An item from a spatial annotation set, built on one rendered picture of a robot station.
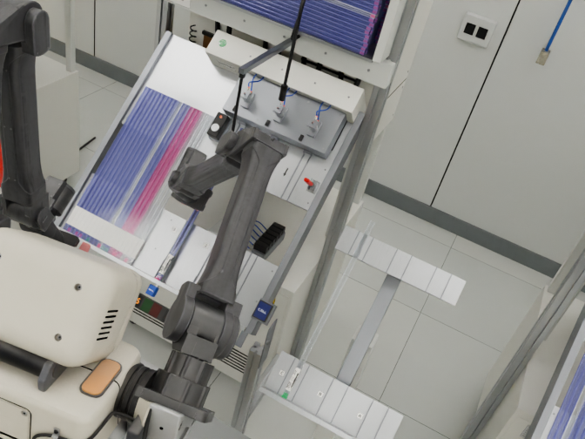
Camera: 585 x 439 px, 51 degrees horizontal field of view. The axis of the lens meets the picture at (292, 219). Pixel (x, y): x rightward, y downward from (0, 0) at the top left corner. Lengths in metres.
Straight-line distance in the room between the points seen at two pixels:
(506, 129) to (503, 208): 0.45
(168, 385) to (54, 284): 0.23
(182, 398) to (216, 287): 0.18
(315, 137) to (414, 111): 1.67
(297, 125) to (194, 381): 0.99
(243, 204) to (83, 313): 0.35
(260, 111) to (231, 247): 0.83
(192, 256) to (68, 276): 0.94
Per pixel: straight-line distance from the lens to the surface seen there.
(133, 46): 4.17
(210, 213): 2.24
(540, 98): 3.24
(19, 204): 1.25
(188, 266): 1.80
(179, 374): 0.97
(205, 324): 0.99
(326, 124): 1.77
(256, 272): 1.75
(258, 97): 1.84
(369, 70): 1.74
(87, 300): 0.89
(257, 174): 1.11
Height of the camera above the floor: 2.01
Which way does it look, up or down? 37 degrees down
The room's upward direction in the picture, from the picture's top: 15 degrees clockwise
